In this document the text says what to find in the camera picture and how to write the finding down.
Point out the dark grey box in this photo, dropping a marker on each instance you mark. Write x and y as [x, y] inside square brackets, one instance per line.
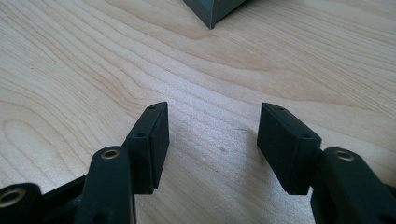
[213, 9]

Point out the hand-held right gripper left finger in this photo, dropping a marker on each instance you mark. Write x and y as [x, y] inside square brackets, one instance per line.
[148, 155]

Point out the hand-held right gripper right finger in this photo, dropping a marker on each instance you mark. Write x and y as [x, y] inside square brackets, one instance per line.
[289, 149]

